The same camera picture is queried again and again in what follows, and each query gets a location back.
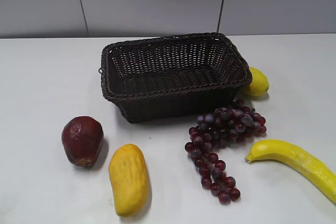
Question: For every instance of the dark red pear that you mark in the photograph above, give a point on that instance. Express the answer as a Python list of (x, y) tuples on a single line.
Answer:
[(82, 139)]

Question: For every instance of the yellow mango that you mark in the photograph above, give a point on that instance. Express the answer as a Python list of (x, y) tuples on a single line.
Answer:
[(129, 179)]

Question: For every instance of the dark woven rectangular basket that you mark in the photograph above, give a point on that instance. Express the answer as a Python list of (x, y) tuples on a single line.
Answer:
[(149, 79)]

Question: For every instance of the yellow banana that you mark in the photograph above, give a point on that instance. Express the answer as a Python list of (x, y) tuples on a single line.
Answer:
[(298, 159)]

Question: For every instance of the yellow lemon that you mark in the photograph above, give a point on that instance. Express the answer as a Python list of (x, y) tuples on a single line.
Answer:
[(259, 85)]

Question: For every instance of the purple grape bunch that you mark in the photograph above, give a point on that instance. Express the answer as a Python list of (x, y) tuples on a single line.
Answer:
[(228, 125)]

